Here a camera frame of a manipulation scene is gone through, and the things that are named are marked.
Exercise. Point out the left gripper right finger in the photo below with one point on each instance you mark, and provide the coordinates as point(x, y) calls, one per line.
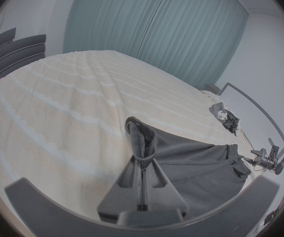
point(161, 191)

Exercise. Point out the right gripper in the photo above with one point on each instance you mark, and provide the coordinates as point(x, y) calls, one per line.
point(265, 160)

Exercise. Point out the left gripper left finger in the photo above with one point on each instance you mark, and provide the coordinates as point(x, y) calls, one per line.
point(127, 191)

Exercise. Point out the black T-shirt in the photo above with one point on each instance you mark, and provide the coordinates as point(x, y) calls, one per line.
point(193, 162)

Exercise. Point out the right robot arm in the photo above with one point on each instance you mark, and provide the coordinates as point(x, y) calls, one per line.
point(280, 168)

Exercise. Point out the pile of clothes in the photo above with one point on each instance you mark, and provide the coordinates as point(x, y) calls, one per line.
point(228, 122)

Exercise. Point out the bed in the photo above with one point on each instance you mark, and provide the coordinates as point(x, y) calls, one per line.
point(58, 107)

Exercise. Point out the white printed pillow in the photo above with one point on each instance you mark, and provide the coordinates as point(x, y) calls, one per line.
point(216, 98)

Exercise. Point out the dark grey bedside table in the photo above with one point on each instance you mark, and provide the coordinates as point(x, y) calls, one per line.
point(211, 86)

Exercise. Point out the blue-green curtain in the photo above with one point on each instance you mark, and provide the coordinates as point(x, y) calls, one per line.
point(193, 33)
point(107, 21)

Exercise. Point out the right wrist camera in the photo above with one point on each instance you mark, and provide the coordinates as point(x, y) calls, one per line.
point(274, 152)

